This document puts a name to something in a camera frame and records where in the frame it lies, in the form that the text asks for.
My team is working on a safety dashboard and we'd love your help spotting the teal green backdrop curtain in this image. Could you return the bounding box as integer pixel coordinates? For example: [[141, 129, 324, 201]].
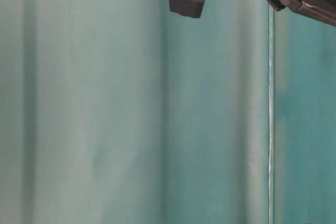
[[1, 0, 335, 223]]

